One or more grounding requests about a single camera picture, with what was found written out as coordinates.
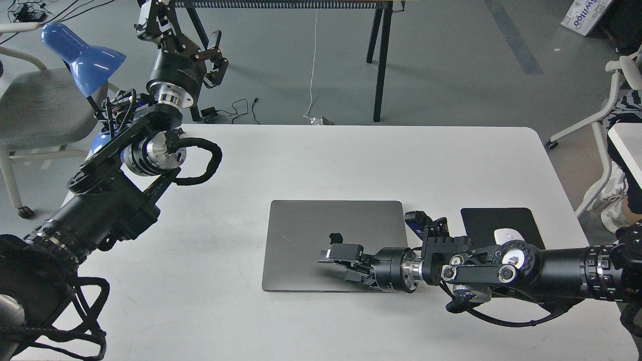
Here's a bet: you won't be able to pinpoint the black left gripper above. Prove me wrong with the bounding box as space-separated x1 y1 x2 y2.
134 1 229 109

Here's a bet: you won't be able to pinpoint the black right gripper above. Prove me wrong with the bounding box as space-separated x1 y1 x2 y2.
317 244 419 293

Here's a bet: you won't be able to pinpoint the grey laptop computer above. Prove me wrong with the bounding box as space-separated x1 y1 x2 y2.
262 200 408 293

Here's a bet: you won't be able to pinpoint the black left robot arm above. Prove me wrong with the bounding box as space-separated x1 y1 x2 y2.
2 1 228 360

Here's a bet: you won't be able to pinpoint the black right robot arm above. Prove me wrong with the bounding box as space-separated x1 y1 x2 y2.
318 211 640 336

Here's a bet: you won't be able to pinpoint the blue desk lamp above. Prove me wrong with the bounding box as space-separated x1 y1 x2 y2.
41 22 126 156

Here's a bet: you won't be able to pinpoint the black mouse pad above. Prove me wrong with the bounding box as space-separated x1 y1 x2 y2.
460 208 546 250

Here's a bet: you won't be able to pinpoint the white power plug on floor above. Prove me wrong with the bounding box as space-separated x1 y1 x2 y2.
310 116 335 126

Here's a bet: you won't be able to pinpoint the white computer mouse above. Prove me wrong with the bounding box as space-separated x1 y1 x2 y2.
494 228 525 246

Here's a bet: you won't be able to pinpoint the grey office chair left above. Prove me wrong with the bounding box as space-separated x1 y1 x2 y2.
1 23 108 219

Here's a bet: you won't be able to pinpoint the white sneaker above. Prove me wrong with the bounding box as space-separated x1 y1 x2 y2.
587 161 629 233

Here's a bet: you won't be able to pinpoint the white side table corner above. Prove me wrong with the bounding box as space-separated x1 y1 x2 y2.
608 122 641 186

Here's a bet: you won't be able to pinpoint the white office chair right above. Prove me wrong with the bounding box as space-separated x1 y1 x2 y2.
544 48 641 218

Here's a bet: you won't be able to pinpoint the white cardboard box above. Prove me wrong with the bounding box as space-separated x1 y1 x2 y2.
560 1 613 36

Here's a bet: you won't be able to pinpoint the black power adapter with cable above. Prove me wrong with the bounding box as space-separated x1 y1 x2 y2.
200 97 261 125

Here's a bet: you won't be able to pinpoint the white hanging cable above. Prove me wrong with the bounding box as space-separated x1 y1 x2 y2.
302 9 319 121

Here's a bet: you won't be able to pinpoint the black cables on floor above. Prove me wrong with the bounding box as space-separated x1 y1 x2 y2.
0 0 118 32

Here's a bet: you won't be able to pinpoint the black table frame background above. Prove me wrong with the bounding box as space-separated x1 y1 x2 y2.
175 1 394 123

